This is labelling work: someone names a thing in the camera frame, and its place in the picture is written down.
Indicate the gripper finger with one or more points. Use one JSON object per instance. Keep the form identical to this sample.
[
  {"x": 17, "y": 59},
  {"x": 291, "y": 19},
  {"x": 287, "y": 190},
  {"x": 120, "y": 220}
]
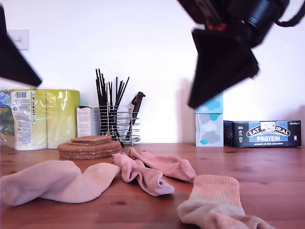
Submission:
[
  {"x": 219, "y": 66},
  {"x": 14, "y": 62}
]

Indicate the pink frilly cuff sock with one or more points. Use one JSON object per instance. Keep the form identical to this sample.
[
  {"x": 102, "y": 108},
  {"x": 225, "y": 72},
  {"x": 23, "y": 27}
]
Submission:
[
  {"x": 143, "y": 176},
  {"x": 166, "y": 164}
]

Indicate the cream ribbed sock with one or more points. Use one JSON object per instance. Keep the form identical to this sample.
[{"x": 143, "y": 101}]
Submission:
[
  {"x": 47, "y": 181},
  {"x": 214, "y": 198}
]

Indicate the green kitchen roll pack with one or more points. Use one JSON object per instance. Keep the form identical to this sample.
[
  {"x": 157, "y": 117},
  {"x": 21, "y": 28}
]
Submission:
[{"x": 54, "y": 119}]

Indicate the dark protein bar box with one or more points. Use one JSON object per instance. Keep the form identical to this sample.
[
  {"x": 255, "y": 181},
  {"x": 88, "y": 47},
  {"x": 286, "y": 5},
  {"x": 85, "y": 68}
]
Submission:
[{"x": 262, "y": 133}]

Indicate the thin black stick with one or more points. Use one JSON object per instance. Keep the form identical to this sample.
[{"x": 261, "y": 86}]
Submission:
[
  {"x": 125, "y": 88},
  {"x": 98, "y": 83},
  {"x": 116, "y": 90},
  {"x": 109, "y": 93},
  {"x": 101, "y": 83},
  {"x": 120, "y": 90}
]

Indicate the small white carton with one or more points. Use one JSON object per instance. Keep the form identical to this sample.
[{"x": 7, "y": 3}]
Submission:
[{"x": 83, "y": 121}]

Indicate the round cork trivet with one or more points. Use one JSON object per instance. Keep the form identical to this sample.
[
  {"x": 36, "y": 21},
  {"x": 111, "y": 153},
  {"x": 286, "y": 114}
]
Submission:
[
  {"x": 90, "y": 153},
  {"x": 90, "y": 158},
  {"x": 71, "y": 149}
]

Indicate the square cork coaster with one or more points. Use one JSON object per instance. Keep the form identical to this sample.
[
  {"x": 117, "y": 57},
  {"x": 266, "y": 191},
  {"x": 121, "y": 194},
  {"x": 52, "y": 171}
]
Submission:
[
  {"x": 95, "y": 144},
  {"x": 90, "y": 138}
]

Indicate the small black brown pen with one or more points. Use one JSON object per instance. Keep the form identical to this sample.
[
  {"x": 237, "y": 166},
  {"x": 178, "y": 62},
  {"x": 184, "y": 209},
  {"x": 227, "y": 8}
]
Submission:
[{"x": 121, "y": 142}]

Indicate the white light switch plate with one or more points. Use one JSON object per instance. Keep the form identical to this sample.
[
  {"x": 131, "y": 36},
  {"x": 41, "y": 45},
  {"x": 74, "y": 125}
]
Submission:
[{"x": 25, "y": 35}]

